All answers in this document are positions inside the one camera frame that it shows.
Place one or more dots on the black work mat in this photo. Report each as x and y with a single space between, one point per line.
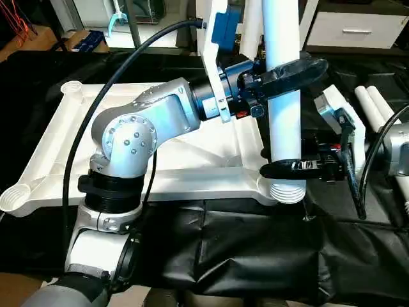
243 249

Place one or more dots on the white drawer unit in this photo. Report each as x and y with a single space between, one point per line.
358 31

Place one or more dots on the blue box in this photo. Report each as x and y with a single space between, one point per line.
92 41

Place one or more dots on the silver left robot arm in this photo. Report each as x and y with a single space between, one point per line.
140 128

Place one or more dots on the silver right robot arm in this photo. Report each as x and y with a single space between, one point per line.
397 153

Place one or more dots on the turquoise plastic stool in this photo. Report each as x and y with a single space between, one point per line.
116 19

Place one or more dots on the white glass door cabinet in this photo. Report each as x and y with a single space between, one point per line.
310 13

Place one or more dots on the white plastic table top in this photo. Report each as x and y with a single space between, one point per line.
192 153

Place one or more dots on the grey metal pole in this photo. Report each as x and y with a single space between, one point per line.
133 22

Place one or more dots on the brown cardboard board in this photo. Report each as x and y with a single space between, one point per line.
38 41

